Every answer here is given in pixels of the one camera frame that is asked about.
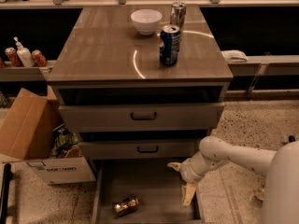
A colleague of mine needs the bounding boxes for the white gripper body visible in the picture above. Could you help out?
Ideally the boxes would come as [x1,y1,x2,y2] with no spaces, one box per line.
[179,152,214,184]

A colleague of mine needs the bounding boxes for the folded white cloth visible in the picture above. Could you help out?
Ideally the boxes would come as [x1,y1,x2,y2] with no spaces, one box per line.
[221,50,249,63]

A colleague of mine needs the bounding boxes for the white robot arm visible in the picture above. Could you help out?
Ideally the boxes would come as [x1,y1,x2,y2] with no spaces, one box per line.
[168,136,299,224]

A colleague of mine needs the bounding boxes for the black bar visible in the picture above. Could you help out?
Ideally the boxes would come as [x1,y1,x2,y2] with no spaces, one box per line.
[0,163,12,224]
[288,135,295,143]

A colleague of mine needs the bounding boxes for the drawer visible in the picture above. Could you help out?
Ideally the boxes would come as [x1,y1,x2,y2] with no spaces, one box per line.
[59,103,224,133]
[79,139,200,160]
[92,159,204,224]

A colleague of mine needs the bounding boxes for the left red can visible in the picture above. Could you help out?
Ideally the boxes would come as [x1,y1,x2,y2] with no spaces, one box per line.
[5,47,22,67]

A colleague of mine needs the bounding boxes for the black bar left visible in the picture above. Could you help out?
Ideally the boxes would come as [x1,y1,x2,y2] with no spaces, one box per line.
[0,163,12,224]

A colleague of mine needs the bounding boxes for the clear glass cup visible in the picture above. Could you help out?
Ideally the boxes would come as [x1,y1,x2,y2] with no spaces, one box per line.
[251,188,264,203]

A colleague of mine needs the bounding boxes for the grey drawer cabinet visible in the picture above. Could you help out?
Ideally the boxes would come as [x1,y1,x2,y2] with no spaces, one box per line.
[46,5,234,173]

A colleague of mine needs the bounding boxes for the bottom drawer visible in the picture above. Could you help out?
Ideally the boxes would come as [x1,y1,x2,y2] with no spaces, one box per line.
[92,159,204,224]

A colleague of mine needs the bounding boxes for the silver can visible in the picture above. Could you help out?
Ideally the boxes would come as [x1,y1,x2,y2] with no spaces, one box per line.
[170,1,186,30]

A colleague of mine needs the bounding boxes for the blue pepsi can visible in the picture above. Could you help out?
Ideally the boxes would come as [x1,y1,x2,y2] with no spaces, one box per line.
[159,24,180,66]

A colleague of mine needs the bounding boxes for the black bar right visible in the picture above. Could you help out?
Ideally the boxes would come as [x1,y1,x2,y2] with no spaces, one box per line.
[288,135,295,143]

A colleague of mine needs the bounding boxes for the red can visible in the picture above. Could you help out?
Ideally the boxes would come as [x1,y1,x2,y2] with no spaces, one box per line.
[5,47,22,67]
[32,49,48,67]

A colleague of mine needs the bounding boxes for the snack bags in box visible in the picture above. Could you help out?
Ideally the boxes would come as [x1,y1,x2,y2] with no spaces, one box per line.
[50,124,82,158]

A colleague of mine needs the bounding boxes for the white soap bottle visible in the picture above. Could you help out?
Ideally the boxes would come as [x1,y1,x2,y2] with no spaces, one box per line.
[14,37,35,67]

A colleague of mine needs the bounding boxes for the right red can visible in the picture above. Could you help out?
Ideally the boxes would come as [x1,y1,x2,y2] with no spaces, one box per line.
[32,49,48,67]

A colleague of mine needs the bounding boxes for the top drawer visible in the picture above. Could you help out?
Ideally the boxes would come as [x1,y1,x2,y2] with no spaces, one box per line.
[59,103,224,133]

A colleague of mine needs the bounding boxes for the white bowl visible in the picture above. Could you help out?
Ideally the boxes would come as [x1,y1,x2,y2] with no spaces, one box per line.
[131,9,162,35]

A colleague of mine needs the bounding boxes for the middle drawer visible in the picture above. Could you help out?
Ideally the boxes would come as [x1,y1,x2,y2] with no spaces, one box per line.
[79,139,200,160]

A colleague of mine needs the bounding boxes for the cardboard box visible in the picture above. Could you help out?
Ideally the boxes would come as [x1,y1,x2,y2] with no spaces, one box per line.
[0,89,95,185]

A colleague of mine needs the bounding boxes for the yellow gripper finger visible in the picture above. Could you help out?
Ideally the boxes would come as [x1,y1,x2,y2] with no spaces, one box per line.
[167,162,181,172]
[182,183,196,206]

